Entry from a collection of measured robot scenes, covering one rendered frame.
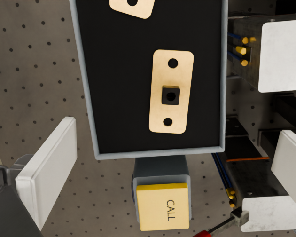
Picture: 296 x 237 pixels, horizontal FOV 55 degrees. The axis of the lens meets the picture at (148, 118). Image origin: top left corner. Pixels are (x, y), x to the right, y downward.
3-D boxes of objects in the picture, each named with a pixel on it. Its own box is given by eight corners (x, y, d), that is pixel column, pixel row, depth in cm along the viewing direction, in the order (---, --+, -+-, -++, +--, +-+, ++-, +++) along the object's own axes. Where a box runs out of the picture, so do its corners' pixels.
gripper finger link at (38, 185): (38, 237, 12) (21, 236, 12) (77, 158, 19) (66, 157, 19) (32, 178, 11) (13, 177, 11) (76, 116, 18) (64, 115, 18)
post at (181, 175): (171, 109, 78) (194, 222, 37) (144, 111, 78) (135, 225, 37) (170, 82, 75) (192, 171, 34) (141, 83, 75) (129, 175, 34)
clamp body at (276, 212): (235, 137, 81) (296, 230, 47) (193, 139, 81) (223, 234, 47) (236, 113, 78) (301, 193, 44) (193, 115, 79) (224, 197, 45)
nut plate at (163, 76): (184, 132, 30) (186, 137, 29) (148, 130, 30) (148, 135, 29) (193, 51, 27) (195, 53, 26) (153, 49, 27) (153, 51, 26)
